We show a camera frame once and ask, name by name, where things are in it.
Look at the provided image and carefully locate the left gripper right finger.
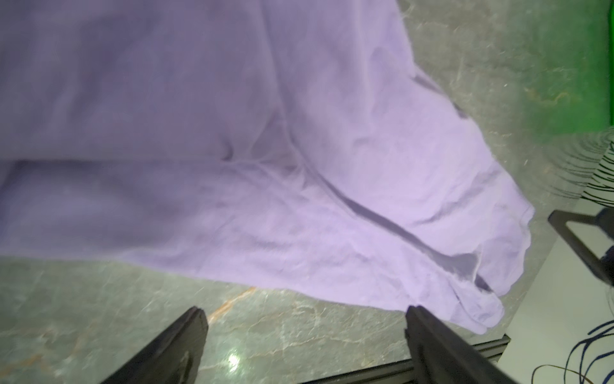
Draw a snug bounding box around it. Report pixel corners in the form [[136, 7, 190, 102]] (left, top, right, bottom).
[[405, 306, 513, 384]]

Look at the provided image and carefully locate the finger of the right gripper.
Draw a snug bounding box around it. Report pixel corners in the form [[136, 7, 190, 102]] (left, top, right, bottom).
[[548, 208, 613, 286]]

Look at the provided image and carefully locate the purple t-shirt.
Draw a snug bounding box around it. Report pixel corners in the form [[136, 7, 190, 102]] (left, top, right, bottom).
[[1, 1, 534, 334]]

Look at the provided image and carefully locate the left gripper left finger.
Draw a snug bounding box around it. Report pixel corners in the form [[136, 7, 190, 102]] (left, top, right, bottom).
[[102, 307, 209, 384]]

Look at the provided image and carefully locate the green plastic basket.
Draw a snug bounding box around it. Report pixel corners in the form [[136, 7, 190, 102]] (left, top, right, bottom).
[[608, 0, 614, 127]]

